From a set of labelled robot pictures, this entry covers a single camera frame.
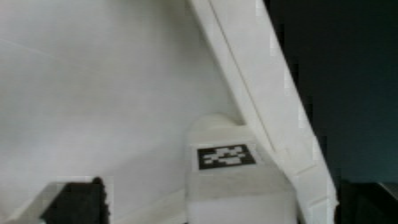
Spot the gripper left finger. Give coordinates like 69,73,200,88
5,176,113,224

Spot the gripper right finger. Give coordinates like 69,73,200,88
337,181,398,224

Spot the white table leg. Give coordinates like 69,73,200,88
184,114,298,224

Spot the white square table top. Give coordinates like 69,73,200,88
0,0,337,224

